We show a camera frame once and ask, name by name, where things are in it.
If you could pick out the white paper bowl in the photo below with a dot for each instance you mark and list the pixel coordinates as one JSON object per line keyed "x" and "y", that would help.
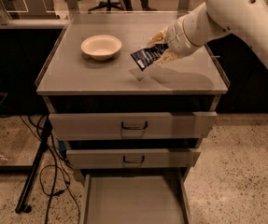
{"x": 101, "y": 47}

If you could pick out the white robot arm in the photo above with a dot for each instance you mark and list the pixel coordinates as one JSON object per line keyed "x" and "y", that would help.
{"x": 213, "y": 19}

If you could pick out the bottom grey open drawer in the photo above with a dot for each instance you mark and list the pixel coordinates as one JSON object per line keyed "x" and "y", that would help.
{"x": 155, "y": 196}

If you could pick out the middle grey drawer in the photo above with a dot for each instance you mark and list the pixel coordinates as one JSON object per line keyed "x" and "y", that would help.
{"x": 133, "y": 158}

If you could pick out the white horizontal rail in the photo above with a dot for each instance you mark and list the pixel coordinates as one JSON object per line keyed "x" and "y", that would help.
{"x": 35, "y": 24}

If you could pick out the dark blue rxbar wrapper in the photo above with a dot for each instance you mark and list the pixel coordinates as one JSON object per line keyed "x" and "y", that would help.
{"x": 147, "y": 56}

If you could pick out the top grey drawer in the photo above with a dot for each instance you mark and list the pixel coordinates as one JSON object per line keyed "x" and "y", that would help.
{"x": 117, "y": 126}

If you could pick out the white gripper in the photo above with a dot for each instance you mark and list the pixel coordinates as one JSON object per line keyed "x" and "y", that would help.
{"x": 175, "y": 37}

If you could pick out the black tripod leg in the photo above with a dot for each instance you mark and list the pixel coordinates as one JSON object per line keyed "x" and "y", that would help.
{"x": 22, "y": 206}

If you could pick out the grey drawer cabinet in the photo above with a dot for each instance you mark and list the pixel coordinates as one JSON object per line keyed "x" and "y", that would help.
{"x": 72, "y": 83}

